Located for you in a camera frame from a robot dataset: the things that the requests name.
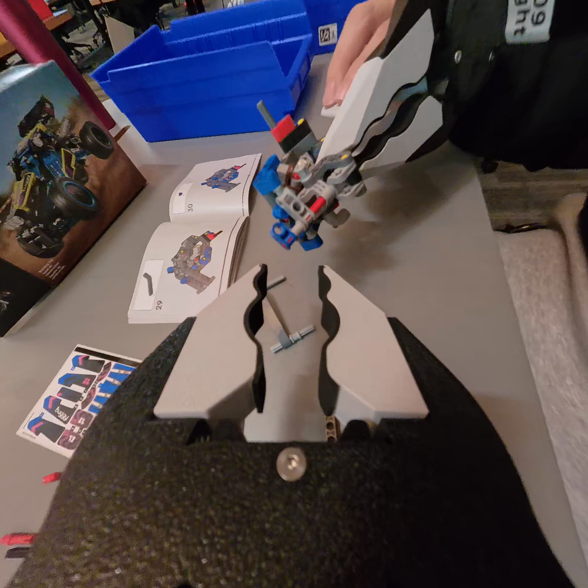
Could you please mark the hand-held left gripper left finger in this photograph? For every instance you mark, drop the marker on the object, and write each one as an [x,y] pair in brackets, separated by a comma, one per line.
[206,367]

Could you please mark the lego set box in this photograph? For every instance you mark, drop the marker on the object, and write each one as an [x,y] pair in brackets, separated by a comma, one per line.
[55,183]

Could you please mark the white fuzzy cloth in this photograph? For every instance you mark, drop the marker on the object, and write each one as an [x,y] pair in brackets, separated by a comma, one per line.
[551,344]

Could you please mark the grey lego beam with axles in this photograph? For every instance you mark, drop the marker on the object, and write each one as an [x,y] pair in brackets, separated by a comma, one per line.
[289,337]

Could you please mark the blue plastic storage bin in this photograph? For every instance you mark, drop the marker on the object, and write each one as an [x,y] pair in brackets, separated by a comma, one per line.
[206,87]
[330,18]

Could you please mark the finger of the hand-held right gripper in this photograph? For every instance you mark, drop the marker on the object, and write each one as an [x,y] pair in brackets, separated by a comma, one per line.
[376,92]
[409,133]

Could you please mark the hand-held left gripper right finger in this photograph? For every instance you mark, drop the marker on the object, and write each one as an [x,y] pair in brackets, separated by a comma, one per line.
[372,367]

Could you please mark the person's right hand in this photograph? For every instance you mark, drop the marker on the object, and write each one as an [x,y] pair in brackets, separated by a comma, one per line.
[358,41]

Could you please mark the red lego pin black axle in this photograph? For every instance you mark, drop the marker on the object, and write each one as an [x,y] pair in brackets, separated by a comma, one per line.
[18,539]

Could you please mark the maroon drinking bottle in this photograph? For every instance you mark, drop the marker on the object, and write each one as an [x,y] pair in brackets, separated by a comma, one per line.
[59,50]

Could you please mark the partly built lego buggy model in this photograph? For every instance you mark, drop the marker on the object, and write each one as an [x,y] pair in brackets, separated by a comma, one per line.
[303,193]

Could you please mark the lego instruction booklet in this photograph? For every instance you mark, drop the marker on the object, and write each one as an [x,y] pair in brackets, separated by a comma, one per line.
[193,257]

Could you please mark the lego sticker sheet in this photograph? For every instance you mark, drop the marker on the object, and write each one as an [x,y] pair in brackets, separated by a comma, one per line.
[69,404]

